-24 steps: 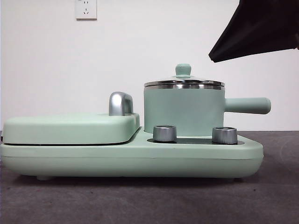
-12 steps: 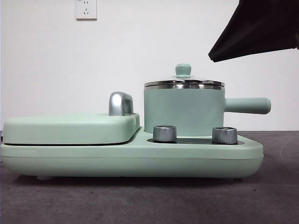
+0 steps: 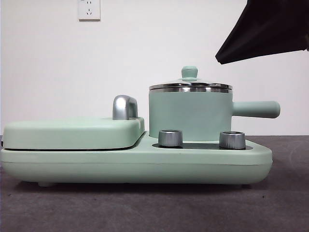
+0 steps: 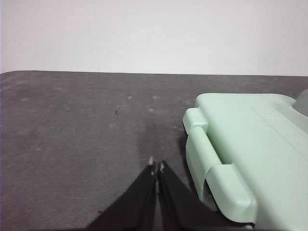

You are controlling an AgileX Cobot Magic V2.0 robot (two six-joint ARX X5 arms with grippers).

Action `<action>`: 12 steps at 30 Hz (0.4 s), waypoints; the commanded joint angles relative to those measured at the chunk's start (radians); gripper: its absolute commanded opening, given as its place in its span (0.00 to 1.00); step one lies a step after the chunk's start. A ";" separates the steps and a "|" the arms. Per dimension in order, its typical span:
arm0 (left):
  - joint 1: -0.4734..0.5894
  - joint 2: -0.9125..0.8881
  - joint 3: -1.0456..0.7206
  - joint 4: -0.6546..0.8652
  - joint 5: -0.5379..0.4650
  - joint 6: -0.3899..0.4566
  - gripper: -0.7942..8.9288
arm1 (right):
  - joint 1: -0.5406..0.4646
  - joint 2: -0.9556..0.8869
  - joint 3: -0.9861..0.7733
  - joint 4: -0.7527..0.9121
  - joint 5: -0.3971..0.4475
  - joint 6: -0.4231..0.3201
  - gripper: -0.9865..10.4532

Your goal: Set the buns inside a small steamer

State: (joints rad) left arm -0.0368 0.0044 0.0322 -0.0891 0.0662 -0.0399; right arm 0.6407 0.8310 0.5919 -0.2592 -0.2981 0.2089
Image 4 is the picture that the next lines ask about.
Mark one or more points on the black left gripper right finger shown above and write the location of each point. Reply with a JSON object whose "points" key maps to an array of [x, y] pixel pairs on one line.
{"points": [[183, 209]]}

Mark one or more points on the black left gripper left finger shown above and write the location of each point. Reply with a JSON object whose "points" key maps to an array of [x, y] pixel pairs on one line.
{"points": [[137, 204]]}

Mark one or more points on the mint green breakfast machine base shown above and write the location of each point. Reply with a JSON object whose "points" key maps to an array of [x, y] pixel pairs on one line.
{"points": [[197, 163]]}

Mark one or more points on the mint green griddle lid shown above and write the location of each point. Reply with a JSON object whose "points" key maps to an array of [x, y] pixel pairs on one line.
{"points": [[252, 144]]}

